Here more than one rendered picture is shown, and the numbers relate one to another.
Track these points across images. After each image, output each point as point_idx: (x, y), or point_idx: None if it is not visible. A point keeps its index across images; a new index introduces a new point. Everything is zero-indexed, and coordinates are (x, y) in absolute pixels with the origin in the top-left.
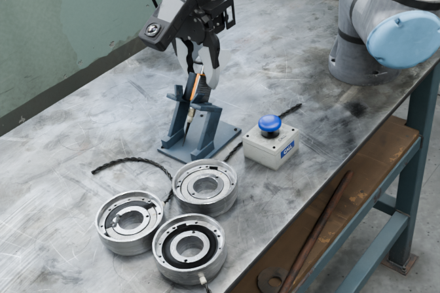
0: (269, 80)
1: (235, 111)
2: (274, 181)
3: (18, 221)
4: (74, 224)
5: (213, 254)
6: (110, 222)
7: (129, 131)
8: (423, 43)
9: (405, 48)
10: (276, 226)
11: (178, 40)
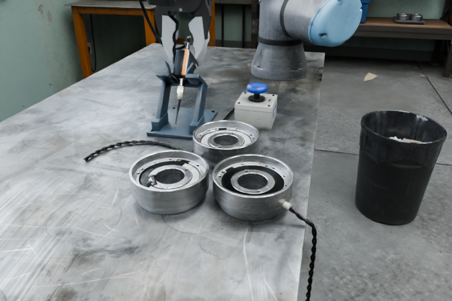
0: (213, 84)
1: None
2: (275, 136)
3: (9, 216)
4: (91, 202)
5: (282, 181)
6: (147, 182)
7: (106, 127)
8: (350, 21)
9: (340, 24)
10: (307, 161)
11: (165, 17)
